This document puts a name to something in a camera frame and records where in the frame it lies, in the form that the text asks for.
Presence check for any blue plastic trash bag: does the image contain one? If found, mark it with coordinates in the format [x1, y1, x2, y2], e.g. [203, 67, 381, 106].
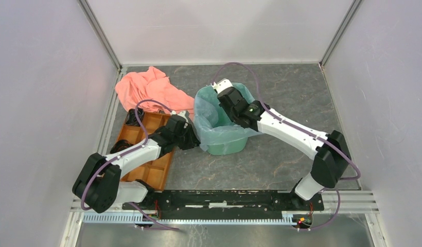
[193, 82, 266, 152]

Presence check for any green trash bin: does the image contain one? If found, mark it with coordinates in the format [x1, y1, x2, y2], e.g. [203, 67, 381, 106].
[197, 82, 256, 156]

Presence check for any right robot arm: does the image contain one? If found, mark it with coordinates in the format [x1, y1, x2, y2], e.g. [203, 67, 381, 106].
[213, 83, 350, 210]

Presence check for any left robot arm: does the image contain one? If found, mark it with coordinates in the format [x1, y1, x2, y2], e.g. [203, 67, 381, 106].
[72, 111, 200, 214]

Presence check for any orange compartment tray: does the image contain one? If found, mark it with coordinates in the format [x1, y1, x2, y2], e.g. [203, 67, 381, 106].
[116, 112, 174, 191]

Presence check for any black bag roll top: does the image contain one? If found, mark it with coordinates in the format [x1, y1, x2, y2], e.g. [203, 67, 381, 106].
[125, 108, 145, 127]

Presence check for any black bag roll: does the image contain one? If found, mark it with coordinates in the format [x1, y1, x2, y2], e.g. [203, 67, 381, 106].
[109, 139, 133, 154]
[125, 108, 145, 127]

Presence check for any black bag roll left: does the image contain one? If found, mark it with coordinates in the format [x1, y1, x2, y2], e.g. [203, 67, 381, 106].
[109, 139, 133, 154]

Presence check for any pink cloth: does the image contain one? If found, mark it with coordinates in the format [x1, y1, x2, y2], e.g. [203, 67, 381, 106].
[115, 66, 194, 116]

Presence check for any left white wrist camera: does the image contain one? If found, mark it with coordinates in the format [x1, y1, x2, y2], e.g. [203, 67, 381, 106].
[177, 110, 192, 122]

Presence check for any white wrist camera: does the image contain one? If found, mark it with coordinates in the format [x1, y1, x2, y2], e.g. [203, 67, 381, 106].
[211, 78, 233, 94]
[177, 110, 192, 122]

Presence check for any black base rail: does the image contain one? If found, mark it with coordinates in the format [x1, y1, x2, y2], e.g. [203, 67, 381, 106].
[138, 190, 325, 220]

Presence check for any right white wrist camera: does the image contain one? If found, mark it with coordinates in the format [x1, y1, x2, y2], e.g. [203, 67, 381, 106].
[211, 78, 233, 94]

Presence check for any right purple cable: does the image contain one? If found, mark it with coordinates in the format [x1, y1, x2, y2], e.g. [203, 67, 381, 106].
[210, 62, 362, 181]

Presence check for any white toothed cable duct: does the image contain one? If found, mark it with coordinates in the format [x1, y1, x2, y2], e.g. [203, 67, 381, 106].
[82, 211, 298, 226]

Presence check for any left aluminium corner post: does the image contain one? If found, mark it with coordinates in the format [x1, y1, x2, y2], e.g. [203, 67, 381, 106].
[77, 0, 122, 71]

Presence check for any aluminium corner post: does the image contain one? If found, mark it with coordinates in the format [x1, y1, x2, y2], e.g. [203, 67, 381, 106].
[77, 0, 122, 71]
[319, 0, 363, 67]

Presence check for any right aluminium corner post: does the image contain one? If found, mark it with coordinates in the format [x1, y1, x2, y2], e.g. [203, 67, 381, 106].
[319, 0, 363, 67]

